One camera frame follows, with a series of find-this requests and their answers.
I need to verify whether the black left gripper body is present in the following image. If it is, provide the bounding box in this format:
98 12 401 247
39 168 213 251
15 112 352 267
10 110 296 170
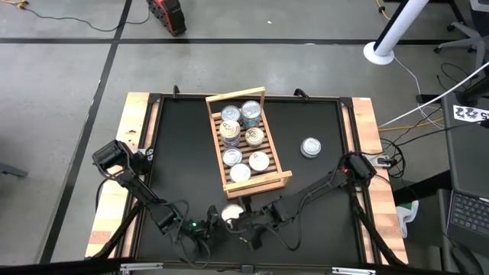
171 217 215 245

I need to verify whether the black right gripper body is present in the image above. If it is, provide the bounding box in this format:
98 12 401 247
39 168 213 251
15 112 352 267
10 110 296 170
238 208 287 238

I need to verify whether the blue red can cream lid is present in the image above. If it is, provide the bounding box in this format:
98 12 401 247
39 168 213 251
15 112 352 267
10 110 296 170
220 203 245 225

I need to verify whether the wooden slatted shelf rack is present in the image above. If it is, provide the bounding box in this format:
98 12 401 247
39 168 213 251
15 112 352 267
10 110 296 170
205 86 293 200

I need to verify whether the white lid can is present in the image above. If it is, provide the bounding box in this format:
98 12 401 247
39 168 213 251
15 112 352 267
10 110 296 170
228 162 252 183

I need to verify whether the blue red can gold lid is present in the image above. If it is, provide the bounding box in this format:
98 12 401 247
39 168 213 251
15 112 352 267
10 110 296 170
248 150 270 172
219 119 242 148
244 127 265 148

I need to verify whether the Bumble Bee can silver lid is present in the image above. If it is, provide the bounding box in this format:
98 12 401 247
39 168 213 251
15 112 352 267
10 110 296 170
222 146 244 167

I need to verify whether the pink can silver lid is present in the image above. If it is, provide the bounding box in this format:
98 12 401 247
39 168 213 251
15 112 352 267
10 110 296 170
220 104 242 123

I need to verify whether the teal can silver lid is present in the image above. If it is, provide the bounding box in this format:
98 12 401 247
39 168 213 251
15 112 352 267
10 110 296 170
240 99 263 129

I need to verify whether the wooden table side plank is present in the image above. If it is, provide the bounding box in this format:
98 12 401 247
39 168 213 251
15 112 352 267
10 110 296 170
341 96 410 265
84 91 164 259

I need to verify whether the white green bag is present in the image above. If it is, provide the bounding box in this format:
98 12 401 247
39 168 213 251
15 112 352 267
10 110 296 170
395 199 420 238

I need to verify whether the white tower fan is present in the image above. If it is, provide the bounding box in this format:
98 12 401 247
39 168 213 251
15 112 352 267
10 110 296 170
362 0 429 66

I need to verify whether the red black tool case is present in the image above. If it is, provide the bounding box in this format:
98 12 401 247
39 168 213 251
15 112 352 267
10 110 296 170
146 0 187 37

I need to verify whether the black laptop keyboard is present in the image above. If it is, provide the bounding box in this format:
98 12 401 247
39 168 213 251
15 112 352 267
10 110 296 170
445 189 489 257

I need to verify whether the dark grey desk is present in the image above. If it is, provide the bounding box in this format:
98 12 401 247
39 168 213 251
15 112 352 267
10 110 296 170
441 90 489 192

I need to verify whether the white paper marker tag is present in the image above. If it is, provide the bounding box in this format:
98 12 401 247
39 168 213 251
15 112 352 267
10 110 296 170
452 104 489 124

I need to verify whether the grey office chair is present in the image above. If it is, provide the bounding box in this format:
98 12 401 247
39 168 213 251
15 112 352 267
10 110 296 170
433 0 489 72

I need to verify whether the black frame bar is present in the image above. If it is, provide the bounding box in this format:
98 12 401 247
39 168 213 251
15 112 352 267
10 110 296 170
0 257 489 275

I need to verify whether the grey floor bracket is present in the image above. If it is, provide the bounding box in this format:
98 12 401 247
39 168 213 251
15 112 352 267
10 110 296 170
0 162 30 180

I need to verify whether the thick white cable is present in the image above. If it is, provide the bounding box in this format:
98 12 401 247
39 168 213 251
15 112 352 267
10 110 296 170
377 60 489 129

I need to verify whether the thin white cable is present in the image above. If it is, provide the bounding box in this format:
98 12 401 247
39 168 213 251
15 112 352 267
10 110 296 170
391 55 431 119

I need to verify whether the black floor cable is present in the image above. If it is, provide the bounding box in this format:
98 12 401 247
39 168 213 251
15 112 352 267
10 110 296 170
21 5 151 33

